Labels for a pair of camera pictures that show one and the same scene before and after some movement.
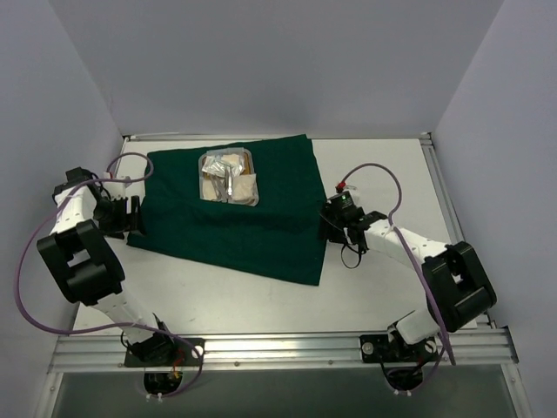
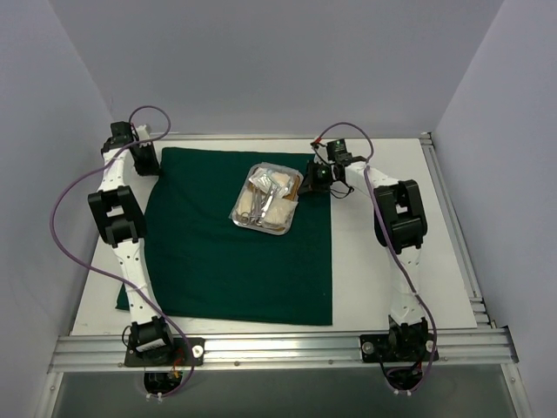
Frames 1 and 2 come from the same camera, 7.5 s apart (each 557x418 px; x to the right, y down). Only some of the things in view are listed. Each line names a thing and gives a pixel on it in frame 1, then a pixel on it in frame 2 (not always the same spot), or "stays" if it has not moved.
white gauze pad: (245, 190) → (279, 211)
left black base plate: (187, 352) stays
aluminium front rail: (298, 351) stays
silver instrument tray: (228, 175) → (269, 198)
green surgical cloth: (285, 234) → (199, 264)
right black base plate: (379, 348) stays
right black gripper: (330, 222) → (311, 178)
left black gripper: (131, 213) → (146, 163)
